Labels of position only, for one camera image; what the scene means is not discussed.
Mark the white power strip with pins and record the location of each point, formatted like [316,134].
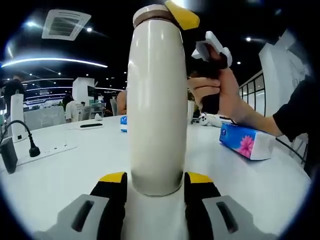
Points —
[50,147]

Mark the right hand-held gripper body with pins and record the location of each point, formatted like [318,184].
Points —
[213,48]

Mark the black power adapter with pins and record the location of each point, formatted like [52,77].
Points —
[8,157]

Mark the white table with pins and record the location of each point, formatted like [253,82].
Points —
[87,155]

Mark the curved ceiling light strip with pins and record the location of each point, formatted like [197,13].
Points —
[50,61]

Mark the grey desk partition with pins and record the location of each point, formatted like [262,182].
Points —
[43,118]

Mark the white computer mouse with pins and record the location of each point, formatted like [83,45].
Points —
[98,117]

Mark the ceiling air conditioner vent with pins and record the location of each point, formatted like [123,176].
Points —
[66,23]

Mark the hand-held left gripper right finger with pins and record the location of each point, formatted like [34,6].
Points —
[225,220]

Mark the white water cup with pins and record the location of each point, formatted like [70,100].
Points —
[157,105]

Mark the white game controller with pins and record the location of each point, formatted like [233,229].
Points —
[208,118]

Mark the white brown cup lid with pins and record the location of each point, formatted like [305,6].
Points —
[153,13]

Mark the blue white small pack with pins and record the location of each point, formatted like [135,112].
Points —
[123,123]

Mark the person's black shirt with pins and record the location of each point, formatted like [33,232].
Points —
[302,117]

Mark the blue tissue pack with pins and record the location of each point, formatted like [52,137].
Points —
[242,142]

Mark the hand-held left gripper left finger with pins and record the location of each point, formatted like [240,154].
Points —
[75,220]

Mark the black remote control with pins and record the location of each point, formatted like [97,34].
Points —
[91,125]

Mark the person's right hand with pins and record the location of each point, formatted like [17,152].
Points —
[225,97]

